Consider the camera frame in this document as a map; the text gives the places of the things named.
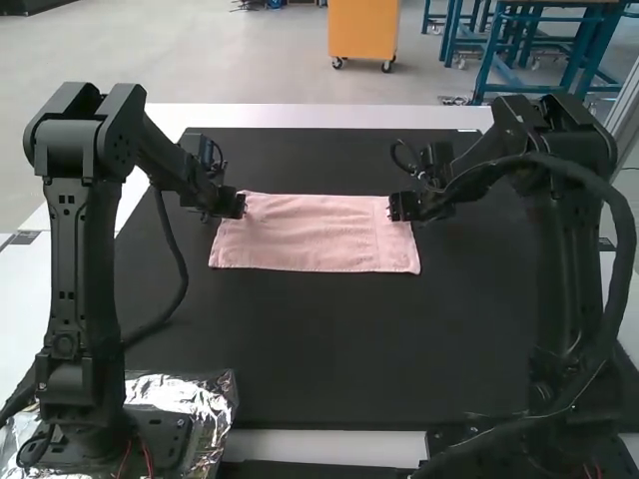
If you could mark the silver foil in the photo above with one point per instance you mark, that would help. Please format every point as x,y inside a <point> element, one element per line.
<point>175,394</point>

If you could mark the dark base panel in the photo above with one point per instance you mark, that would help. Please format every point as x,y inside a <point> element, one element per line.
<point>444,438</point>

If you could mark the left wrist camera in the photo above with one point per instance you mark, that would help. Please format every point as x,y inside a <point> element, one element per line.
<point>207,149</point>

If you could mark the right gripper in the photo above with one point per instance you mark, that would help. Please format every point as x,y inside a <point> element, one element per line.
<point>407,205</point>

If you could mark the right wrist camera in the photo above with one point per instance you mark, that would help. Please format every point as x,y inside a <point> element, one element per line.
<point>439,157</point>

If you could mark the yellow wheeled cart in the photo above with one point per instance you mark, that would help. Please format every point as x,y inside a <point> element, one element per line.
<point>362,30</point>

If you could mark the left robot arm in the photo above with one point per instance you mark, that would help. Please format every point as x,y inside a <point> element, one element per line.
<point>82,249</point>

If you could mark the pale towel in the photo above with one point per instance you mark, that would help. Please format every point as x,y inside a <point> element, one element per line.
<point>309,234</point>

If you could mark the blue workbench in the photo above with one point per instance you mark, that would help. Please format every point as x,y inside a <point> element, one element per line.
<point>447,45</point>
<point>499,60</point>

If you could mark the black mat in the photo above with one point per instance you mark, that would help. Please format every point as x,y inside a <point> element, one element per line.
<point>324,349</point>

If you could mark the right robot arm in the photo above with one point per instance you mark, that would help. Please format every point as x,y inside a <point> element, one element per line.
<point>574,249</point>

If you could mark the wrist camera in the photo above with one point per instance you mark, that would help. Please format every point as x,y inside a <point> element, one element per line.
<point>207,149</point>
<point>439,157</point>

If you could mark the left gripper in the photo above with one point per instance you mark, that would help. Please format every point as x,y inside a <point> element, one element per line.
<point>227,202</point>

